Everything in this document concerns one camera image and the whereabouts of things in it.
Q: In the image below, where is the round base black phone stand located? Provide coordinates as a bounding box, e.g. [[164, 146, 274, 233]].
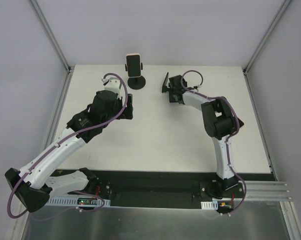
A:
[[125, 62, 146, 90]]

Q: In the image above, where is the pink case smartphone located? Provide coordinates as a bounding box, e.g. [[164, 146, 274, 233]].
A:
[[125, 53, 142, 78]]

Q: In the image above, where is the folding black phone stand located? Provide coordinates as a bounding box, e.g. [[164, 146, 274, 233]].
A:
[[161, 72, 170, 93]]

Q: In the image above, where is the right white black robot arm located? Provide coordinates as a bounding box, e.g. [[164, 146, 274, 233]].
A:
[[161, 75, 244, 199]]

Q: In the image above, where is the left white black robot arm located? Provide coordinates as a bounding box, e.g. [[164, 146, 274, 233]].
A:
[[4, 90, 133, 213]]

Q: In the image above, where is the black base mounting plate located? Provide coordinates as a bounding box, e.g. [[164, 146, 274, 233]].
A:
[[66, 169, 244, 210]]

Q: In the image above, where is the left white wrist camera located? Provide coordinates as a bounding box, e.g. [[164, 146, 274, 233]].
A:
[[101, 77, 122, 98]]

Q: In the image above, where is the left white cable duct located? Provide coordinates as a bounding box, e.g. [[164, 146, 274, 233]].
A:
[[45, 196, 111, 208]]

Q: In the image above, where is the white cable duct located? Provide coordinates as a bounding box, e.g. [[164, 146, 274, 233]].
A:
[[200, 200, 219, 211], [45, 196, 111, 208]]

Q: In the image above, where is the right white cable duct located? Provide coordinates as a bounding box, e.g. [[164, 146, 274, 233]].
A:
[[200, 200, 219, 211]]

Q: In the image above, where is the left aluminium frame post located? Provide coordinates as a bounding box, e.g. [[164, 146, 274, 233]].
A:
[[28, 0, 72, 73]]

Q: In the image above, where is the aluminium frame post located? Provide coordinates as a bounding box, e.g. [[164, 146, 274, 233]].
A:
[[28, 0, 72, 73], [243, 0, 293, 76]]

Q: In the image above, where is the aluminium extrusion rail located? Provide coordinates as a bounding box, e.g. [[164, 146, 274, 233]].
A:
[[245, 181, 293, 202]]

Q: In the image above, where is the right aluminium frame post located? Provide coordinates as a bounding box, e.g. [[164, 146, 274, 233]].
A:
[[243, 0, 293, 76]]

